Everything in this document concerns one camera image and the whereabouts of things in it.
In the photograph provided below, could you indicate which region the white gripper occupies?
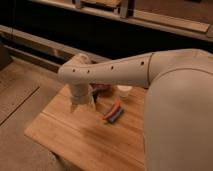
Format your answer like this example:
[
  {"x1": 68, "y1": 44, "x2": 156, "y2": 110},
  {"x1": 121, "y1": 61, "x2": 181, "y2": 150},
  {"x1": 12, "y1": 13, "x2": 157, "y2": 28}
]
[{"x1": 69, "y1": 84, "x2": 96, "y2": 113}]

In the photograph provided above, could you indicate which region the dark eraser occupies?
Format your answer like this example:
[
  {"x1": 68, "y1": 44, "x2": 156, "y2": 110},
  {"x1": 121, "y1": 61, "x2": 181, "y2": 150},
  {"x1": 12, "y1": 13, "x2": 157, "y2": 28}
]
[{"x1": 93, "y1": 91, "x2": 99, "y2": 103}]

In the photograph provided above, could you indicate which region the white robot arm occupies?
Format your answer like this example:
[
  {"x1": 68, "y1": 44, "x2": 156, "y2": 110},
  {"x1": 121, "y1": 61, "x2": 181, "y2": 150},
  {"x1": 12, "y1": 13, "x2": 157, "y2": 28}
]
[{"x1": 58, "y1": 49, "x2": 213, "y2": 171}]

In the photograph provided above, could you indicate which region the red object behind arm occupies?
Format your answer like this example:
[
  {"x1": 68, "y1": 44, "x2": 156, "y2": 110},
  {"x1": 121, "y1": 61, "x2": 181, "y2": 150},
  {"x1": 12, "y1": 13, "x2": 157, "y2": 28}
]
[{"x1": 91, "y1": 84, "x2": 111, "y2": 92}]

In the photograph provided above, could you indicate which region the blue marker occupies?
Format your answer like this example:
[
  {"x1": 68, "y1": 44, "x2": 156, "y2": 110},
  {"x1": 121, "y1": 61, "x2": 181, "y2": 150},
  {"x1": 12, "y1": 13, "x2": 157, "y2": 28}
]
[{"x1": 107, "y1": 107, "x2": 124, "y2": 124}]

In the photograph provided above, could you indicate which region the white paper cup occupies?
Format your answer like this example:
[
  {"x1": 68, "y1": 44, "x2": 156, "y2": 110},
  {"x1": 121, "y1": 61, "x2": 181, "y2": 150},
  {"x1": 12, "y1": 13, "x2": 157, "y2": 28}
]
[{"x1": 117, "y1": 85, "x2": 132, "y2": 98}]

